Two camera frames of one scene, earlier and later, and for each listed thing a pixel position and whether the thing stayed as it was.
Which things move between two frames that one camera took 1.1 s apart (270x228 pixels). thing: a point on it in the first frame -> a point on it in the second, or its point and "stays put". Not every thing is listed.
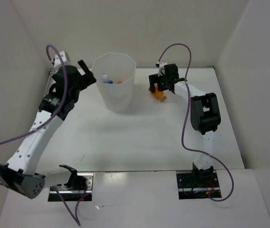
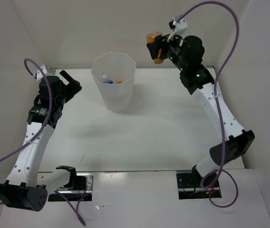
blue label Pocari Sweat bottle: (110, 81) stays put
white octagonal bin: (115, 73) stays put
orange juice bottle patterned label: (159, 94) -> (151, 39)
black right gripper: (154, 79) -> (153, 48)
